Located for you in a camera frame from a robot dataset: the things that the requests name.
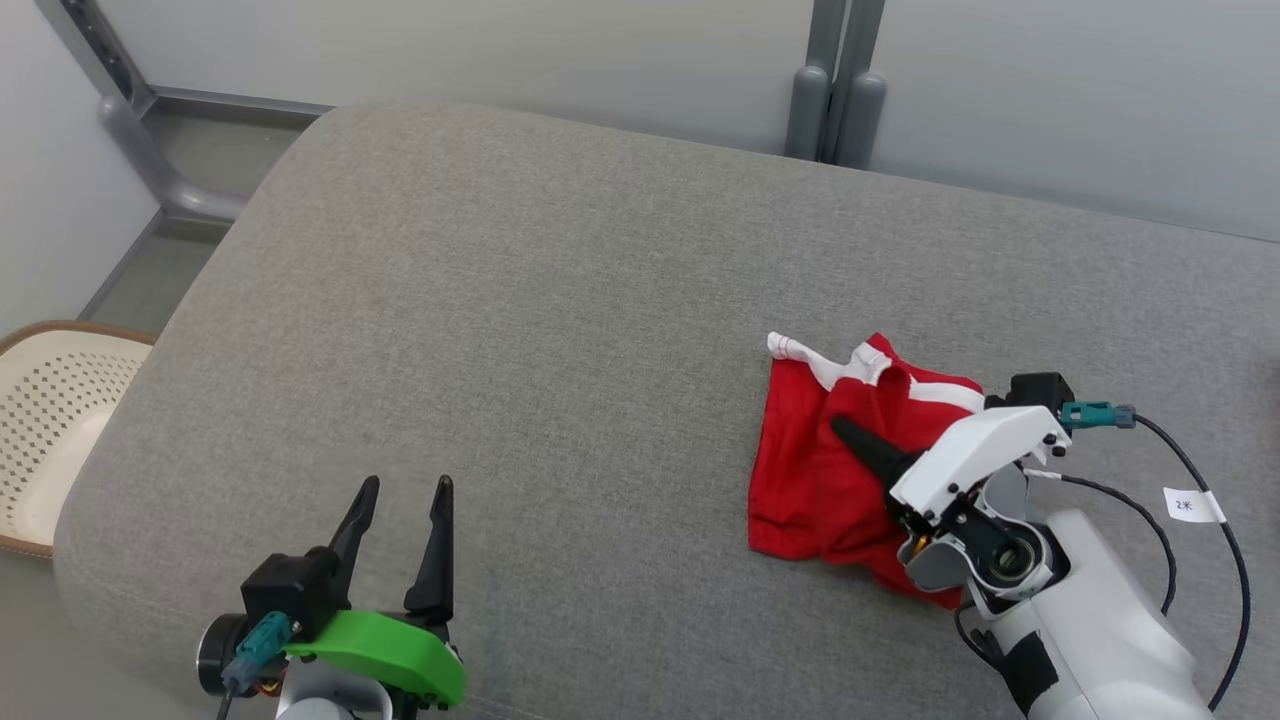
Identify cream perforated laundry basket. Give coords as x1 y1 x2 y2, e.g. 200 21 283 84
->
0 320 159 560

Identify grey vertical partition post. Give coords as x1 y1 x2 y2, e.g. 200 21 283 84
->
805 0 887 163

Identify arm teal-plug black cable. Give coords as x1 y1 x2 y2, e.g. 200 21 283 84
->
218 612 294 720
1060 401 1253 713

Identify grey rounded post foot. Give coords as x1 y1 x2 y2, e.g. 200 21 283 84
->
785 64 834 162
835 70 889 170

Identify white cable label tag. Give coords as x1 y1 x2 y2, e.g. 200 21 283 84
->
1163 486 1228 525

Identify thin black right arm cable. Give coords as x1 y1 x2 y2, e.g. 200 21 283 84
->
1022 467 1179 617

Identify grey metal partition base frame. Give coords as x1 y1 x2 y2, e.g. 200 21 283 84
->
35 0 333 223

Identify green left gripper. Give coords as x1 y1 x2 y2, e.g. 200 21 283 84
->
281 475 469 708

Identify left arm teal-plug black cable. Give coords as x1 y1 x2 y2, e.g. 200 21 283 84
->
218 612 294 720

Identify right arm teal-plug black cable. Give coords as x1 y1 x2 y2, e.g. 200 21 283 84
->
1060 401 1253 713

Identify red shorts with white stripes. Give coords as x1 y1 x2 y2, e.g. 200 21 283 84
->
748 332 988 612

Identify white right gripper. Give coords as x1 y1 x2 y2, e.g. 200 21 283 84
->
830 403 1072 533

